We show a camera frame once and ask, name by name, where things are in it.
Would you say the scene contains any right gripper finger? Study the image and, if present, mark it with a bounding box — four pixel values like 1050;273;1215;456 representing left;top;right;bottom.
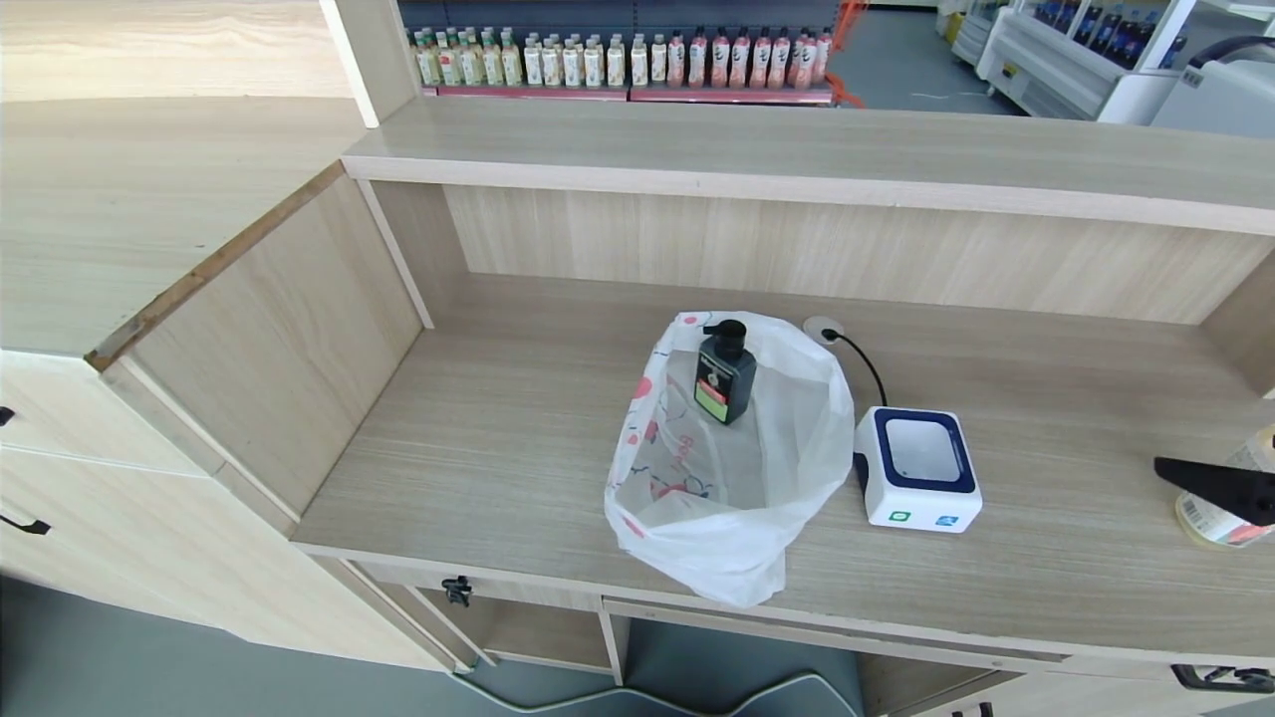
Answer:
1154;456;1275;528

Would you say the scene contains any clear bottle with white label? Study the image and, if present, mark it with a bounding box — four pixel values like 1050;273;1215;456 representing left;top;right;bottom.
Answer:
1174;422;1275;550

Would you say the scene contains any white barcode scanner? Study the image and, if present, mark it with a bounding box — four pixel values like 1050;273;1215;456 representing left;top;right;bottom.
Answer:
853;405;984;535

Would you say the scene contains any white plastic shopping bag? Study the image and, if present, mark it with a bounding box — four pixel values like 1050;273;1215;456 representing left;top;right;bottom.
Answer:
604;311;856;609

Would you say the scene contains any white display fridge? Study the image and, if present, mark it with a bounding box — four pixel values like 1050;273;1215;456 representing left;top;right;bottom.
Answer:
976;0;1221;126

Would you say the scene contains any black pump bottle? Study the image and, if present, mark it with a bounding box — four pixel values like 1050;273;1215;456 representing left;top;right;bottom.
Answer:
693;319;758;426

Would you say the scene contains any wooden counter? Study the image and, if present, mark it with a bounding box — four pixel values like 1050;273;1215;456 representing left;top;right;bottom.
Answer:
0;0;1275;717

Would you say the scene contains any row of bottles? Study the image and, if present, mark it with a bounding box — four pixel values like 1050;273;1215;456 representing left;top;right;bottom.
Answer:
408;26;834;92

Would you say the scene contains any black shop shelf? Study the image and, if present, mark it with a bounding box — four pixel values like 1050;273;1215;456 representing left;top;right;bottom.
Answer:
396;0;844;107

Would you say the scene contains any large wooden drawer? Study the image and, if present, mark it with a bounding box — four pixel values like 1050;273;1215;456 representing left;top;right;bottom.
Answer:
0;445;451;674

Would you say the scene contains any small wooden drawer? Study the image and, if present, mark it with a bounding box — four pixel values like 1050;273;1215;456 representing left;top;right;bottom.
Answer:
0;349;207;478

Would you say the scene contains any wooden drawer with black handle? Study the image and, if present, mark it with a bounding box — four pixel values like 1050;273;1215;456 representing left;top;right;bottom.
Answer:
896;659;1275;717

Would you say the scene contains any black cable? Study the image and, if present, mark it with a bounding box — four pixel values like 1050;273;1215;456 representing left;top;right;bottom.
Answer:
822;330;890;408

